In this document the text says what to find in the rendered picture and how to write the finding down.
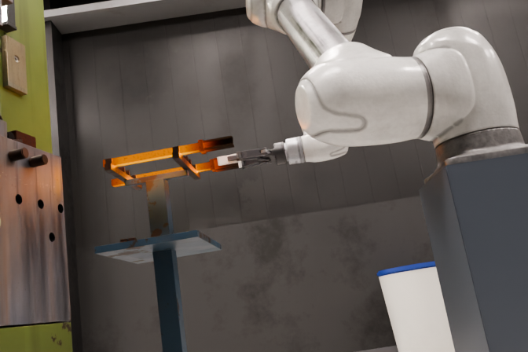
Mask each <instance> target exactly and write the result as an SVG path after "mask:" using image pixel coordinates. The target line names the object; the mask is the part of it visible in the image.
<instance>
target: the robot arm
mask: <svg viewBox="0 0 528 352"><path fill-rule="evenodd" d="M362 2H363V0H246V11H247V17H248V19H249V20H250V21H251V22H252V23H253V24H256V25H258V26H260V27H263V28H269V29H272V30H274V31H278V32H280V33H282V34H284V35H287V36H288V37H289V38H290V40H291V41H292V43H293V44H294V46H295V48H296V49H297V50H298V51H299V53H300V54H301V56H302V58H303V59H304V61H305V62H306V63H307V65H308V66H309V68H310V70H309V71H308V72H307V73H306V74H305V75H304V76H303V77H302V78H301V79H300V81H299V85H298V87H297V89H296V92H295V110H296V115H297V118H298V121H299V124H300V126H301V128H302V132H303V136H301V137H293V138H289V139H286V140H285V143H284V142H278V143H274V144H273V149H268V148H267V147H264V148H257V149H252V150H247V151H241V152H238V151H237V152H236V154H232V155H227V156H219V157H217V160H218V165H219V166H221V165H226V164H231V163H238V164H239V168H241V167H242V169H244V168H248V167H255V166H258V165H263V164H268V163H272V161H273V160H276V163H277V165H280V164H285V163H287V162H288V161H289V164H291V165H292V164H297V163H305V162H313V163H316V162H323V161H327V160H333V159H335V158H338V157H340V156H343V155H345V154H346V153H347V151H348V148H349V147H355V146H369V145H385V144H391V143H396V142H401V141H408V140H412V139H421V140H425V141H433V145H434V150H435V155H436V161H437V168H436V170H435V171H434V173H433V174H432V175H430V176H429V177H427V178H425V179H424V184H426V183H427V182H428V181H430V180H431V179H432V178H433V177H434V176H435V175H436V174H437V173H438V172H439V171H440V170H441V169H442V168H443V167H444V166H446V165H452V164H457V163H466V162H472V161H477V160H487V159H492V158H497V157H503V156H513V155H518V154H523V153H528V145H525V142H524V140H523V136H522V134H521V132H520V129H519V124H518V119H517V114H516V109H515V102H514V99H513V96H512V91H511V88H510V86H509V83H508V79H507V76H506V74H505V71H504V68H503V65H502V63H501V61H500V59H499V57H498V56H497V54H496V52H495V51H494V49H493V47H492V46H491V45H490V44H489V43H488V41H487V40H486V39H485V38H484V37H483V36H482V35H481V34H480V33H478V32H477V31H474V30H471V29H470V28H467V27H448V28H444V29H442V30H439V31H436V32H435V33H433V34H431V35H429V36H428V37H426V38H425V39H424V40H423V41H422V42H421V43H420V44H419V45H418V46H417V48H416V49H415V51H414V53H413V56H412V57H392V56H391V55H390V54H387V53H383V52H381V51H379V50H376V49H373V48H371V47H369V46H367V45H365V44H362V43H359V42H351V40H352V38H353V37H354V33H355V31H356V28H357V25H358V21H359V18H360V15H361V8H362ZM304 158H305V159H304Z"/></svg>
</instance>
